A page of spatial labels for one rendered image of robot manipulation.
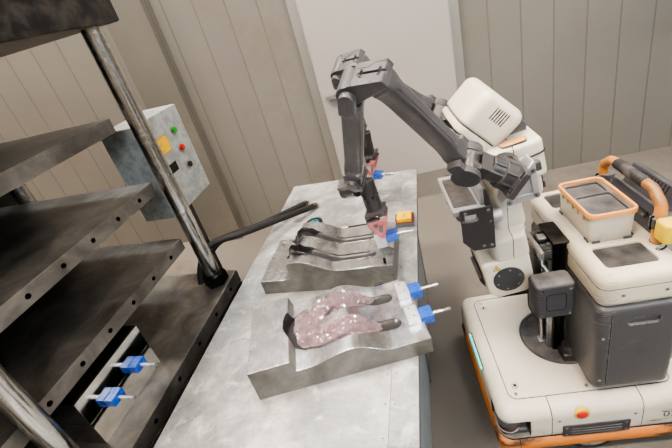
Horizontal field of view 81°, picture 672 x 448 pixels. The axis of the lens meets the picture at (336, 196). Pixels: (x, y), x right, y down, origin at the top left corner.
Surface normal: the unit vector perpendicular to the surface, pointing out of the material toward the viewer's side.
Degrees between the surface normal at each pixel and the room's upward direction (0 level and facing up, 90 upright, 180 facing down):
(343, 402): 0
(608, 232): 92
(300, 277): 90
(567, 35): 90
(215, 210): 90
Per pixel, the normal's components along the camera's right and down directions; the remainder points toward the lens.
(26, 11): 0.96, -0.13
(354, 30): -0.04, 0.48
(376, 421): -0.25, -0.85
